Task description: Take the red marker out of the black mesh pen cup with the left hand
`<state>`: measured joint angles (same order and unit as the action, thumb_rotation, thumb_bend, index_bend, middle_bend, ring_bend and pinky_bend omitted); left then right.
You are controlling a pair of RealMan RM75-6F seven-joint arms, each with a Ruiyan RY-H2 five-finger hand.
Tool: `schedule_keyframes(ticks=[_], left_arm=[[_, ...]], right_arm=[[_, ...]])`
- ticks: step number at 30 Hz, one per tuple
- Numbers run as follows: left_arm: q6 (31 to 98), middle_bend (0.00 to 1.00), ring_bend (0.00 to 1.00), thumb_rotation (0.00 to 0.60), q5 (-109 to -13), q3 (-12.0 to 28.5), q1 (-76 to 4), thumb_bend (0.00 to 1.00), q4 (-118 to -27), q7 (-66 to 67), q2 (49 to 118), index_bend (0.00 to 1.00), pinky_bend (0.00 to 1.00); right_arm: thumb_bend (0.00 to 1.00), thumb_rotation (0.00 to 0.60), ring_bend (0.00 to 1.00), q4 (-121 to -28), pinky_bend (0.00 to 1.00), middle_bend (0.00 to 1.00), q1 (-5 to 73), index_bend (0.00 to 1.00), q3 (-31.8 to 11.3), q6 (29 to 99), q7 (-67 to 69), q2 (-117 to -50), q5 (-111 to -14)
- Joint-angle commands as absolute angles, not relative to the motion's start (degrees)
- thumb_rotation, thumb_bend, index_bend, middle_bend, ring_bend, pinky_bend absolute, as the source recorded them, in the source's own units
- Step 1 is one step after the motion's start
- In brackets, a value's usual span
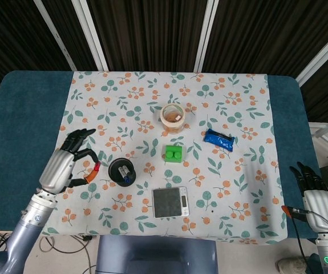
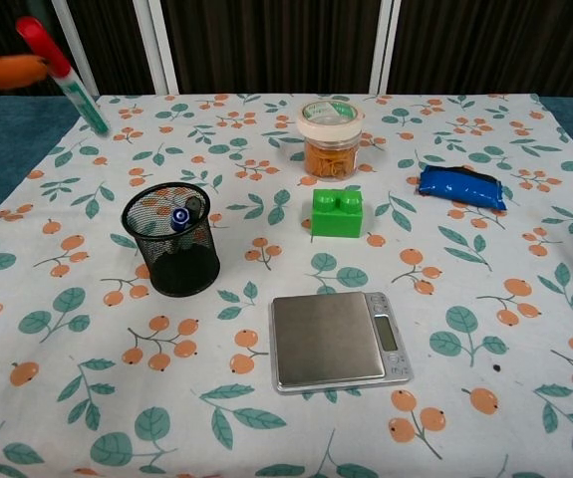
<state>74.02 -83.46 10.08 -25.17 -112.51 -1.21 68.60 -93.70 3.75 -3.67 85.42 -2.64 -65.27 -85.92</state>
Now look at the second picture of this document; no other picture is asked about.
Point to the orange gloved left robot hand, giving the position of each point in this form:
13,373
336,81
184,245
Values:
2,71

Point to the red-capped marker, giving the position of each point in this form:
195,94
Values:
62,72

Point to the blue-capped marker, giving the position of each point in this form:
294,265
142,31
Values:
181,217

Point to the black-capped marker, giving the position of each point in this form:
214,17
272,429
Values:
195,204

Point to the black mesh pen holder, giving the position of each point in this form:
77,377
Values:
185,264

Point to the beige masking tape roll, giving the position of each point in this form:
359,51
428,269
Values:
331,121

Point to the jar of orange rubber bands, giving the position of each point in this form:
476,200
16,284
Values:
329,158

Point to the green toy building block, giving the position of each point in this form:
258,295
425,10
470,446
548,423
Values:
336,215

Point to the floral leaf print tablecloth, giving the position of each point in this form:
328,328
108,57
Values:
286,309

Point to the silver digital pocket scale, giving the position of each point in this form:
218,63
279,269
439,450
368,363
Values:
337,341

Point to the blue foil snack packet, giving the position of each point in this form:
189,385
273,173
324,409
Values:
461,187

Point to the white folding screen frame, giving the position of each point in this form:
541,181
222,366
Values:
384,46
161,47

